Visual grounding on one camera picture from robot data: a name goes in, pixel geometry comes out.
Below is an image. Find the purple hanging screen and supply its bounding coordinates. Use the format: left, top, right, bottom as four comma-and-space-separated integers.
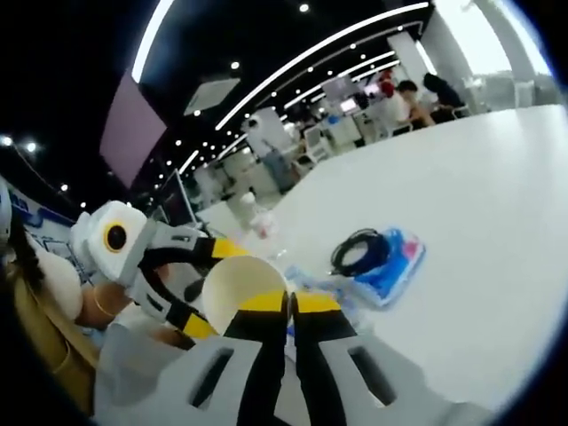
98, 68, 170, 190

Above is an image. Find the blue plastic packet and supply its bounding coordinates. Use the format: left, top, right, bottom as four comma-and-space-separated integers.
350, 226, 427, 309

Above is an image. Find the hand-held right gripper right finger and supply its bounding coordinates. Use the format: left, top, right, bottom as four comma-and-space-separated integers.
288, 291, 490, 426

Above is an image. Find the black cable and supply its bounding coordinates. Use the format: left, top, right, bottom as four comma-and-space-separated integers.
330, 227, 392, 279

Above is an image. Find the dark monitor panel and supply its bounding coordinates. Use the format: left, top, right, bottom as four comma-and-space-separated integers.
161, 170, 199, 228

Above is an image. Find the gold bracelet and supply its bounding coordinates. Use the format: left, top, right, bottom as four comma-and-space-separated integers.
91, 285, 117, 317

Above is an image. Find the person's own torso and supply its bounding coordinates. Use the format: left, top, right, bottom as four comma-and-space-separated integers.
6, 211, 101, 416

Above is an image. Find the white paper cup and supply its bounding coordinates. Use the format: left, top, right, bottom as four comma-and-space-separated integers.
201, 255, 289, 339

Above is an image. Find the blue white poster board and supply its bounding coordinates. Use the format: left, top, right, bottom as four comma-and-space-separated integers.
12, 190, 79, 272

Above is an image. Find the clear bag with blue pad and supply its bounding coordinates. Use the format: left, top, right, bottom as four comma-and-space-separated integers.
282, 263, 370, 357

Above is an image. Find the grey chair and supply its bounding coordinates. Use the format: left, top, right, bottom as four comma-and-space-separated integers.
94, 321, 190, 426

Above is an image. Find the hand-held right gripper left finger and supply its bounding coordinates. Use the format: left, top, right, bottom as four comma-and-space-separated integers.
146, 288, 290, 426

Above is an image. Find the white bottle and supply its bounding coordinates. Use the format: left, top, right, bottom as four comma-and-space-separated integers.
239, 193, 260, 233

